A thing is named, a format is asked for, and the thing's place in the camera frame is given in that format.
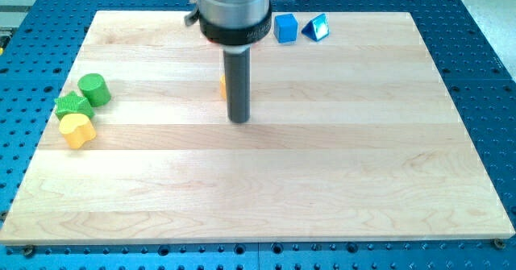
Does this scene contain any board clamp screw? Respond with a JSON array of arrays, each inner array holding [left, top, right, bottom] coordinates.
[[21, 245, 35, 257], [492, 239, 506, 250]]

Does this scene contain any right board clamp screw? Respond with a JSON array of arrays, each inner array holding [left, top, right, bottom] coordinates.
[[492, 239, 506, 250]]

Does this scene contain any green star block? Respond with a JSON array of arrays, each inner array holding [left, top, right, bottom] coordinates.
[[54, 91, 95, 120]]

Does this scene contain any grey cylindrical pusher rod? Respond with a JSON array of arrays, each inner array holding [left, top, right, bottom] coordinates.
[[223, 45, 250, 123]]

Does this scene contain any yellow hexagon block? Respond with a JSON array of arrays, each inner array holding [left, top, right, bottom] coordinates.
[[219, 74, 227, 100]]

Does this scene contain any yellow heart block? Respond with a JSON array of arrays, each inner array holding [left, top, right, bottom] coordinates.
[[59, 113, 97, 149]]

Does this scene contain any green cylinder block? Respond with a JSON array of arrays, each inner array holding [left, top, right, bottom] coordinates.
[[77, 73, 111, 107]]

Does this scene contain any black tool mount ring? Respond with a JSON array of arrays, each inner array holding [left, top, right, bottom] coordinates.
[[198, 6, 273, 46]]

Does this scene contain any left board clamp screw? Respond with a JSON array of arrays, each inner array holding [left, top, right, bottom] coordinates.
[[21, 245, 35, 257]]

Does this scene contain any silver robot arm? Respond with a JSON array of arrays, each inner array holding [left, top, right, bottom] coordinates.
[[185, 0, 272, 123]]

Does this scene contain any blue cube block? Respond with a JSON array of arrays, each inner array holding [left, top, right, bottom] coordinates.
[[273, 14, 298, 44]]

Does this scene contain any blue triangle block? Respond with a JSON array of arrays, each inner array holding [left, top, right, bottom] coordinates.
[[302, 13, 330, 42]]

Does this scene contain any wooden board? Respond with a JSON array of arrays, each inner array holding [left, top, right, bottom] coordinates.
[[1, 10, 514, 245]]

